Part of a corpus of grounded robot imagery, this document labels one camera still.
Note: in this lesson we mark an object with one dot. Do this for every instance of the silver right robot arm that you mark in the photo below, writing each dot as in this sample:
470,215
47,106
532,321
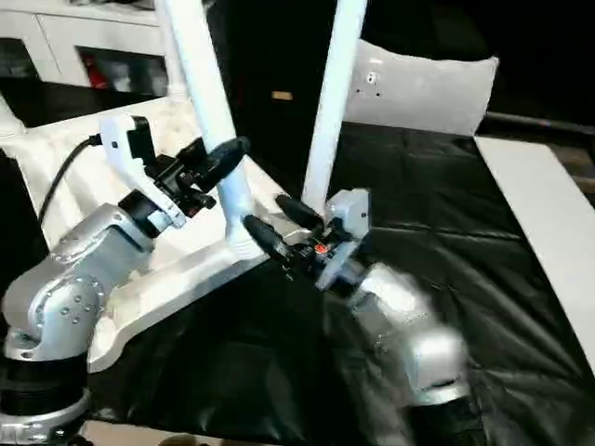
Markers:
409,334

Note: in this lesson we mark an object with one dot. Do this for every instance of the white flat board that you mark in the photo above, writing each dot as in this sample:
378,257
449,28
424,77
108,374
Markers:
548,214

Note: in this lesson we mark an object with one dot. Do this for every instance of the black work mat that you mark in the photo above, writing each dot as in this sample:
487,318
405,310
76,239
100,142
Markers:
502,307

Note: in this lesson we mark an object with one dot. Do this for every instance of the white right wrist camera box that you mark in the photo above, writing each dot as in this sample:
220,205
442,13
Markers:
349,212

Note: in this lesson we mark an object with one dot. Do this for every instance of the black cabinet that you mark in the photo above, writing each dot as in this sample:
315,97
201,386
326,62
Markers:
270,56

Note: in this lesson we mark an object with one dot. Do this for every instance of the black low shelf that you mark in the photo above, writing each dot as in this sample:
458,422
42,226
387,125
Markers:
539,124

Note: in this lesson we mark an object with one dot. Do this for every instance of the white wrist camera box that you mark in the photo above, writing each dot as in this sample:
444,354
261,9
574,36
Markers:
349,212
121,149

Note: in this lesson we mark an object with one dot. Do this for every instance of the white plastic table top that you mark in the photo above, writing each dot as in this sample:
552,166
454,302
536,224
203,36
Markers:
177,255

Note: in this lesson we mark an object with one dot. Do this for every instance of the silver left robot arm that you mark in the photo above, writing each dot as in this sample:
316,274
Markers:
74,288

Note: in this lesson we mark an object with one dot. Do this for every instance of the small yellow label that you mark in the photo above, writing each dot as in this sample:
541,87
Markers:
283,95

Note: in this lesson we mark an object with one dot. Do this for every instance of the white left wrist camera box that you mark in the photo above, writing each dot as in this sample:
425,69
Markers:
121,149

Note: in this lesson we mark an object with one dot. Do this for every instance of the white glass-door cabinet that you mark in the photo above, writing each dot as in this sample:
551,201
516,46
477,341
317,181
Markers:
93,42

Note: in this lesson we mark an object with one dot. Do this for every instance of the light grey cushion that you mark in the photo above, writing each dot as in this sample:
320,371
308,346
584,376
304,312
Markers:
428,93

